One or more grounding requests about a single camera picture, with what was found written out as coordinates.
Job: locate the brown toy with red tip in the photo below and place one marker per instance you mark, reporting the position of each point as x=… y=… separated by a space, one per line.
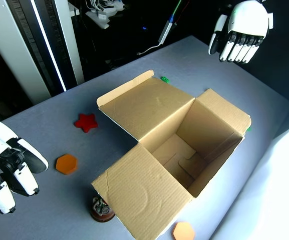
x=100 y=215

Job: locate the brown cardboard box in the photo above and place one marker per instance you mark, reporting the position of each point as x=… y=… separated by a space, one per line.
x=146 y=107

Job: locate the orange hexagon block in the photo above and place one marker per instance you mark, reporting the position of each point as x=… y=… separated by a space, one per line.
x=66 y=163
x=183 y=231

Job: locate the grey table cloth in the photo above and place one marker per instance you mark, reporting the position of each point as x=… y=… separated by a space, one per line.
x=46 y=200

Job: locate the white adapter dongle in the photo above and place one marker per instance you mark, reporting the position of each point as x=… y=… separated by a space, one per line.
x=166 y=30

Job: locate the red star block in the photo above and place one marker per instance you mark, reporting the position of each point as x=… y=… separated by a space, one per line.
x=85 y=122

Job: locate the white column with black rails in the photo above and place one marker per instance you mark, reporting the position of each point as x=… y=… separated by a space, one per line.
x=14 y=50

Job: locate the white plastic device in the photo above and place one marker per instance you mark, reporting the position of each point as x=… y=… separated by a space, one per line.
x=99 y=17

